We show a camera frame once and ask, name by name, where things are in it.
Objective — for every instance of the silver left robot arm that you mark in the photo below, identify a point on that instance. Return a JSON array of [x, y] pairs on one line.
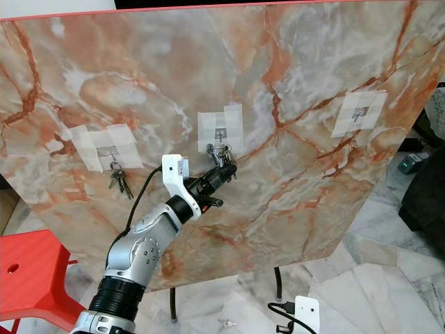
[[135, 254]]

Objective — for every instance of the small silver key set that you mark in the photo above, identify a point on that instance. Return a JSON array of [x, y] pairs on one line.
[[228, 323]]

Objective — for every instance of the dark key bunch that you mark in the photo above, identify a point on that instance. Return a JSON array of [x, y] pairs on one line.
[[119, 179]]

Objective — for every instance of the marble pattern board red edge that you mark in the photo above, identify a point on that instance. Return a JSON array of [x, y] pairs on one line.
[[181, 69]]

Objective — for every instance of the red plastic stool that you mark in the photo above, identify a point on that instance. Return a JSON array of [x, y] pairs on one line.
[[35, 285]]

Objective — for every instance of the black bulky furniture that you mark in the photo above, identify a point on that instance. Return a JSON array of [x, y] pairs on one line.
[[424, 209]]

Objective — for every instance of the black device green light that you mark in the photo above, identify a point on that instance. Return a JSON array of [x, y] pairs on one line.
[[409, 165]]

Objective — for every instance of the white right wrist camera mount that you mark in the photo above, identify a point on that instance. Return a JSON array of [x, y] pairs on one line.
[[307, 316]]

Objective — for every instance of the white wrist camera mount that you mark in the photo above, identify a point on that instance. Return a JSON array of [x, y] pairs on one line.
[[307, 316], [174, 171]]

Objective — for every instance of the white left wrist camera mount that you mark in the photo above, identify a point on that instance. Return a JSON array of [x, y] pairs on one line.
[[174, 171]]

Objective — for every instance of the taped metal wall hook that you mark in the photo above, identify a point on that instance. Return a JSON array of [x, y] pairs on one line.
[[111, 151], [359, 113], [220, 129]]

